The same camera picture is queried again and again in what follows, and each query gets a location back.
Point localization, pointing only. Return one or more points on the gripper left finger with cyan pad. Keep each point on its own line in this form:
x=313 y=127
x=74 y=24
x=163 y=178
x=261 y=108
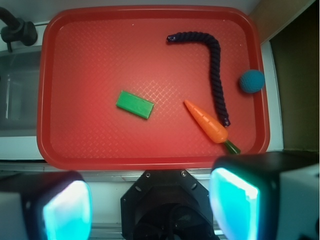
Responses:
x=45 y=206

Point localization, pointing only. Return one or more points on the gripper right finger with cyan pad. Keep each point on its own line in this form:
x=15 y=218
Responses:
x=267 y=196

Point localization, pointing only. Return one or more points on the blue ball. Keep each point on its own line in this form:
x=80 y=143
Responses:
x=252 y=81

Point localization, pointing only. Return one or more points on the orange toy carrot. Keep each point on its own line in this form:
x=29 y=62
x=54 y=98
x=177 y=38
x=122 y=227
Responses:
x=216 y=132

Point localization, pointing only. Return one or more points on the green rectangular block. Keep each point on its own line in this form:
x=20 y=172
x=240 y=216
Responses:
x=134 y=104

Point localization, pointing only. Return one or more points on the grey toy sink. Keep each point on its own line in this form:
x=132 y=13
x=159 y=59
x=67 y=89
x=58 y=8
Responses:
x=19 y=85

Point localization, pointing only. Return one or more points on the red plastic tray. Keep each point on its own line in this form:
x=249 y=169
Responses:
x=90 y=55

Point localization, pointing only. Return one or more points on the grey faucet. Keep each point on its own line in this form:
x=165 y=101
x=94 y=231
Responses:
x=17 y=30

